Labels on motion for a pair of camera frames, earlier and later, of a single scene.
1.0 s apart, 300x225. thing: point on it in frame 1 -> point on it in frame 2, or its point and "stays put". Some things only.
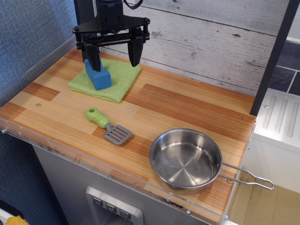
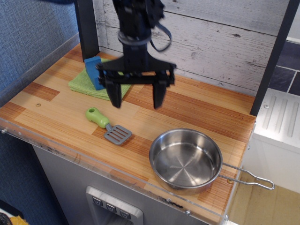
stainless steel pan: [185, 161] stays put
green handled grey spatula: [116, 133] stays put
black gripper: [111, 26] -> [136, 65]
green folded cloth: [122, 73] stays put
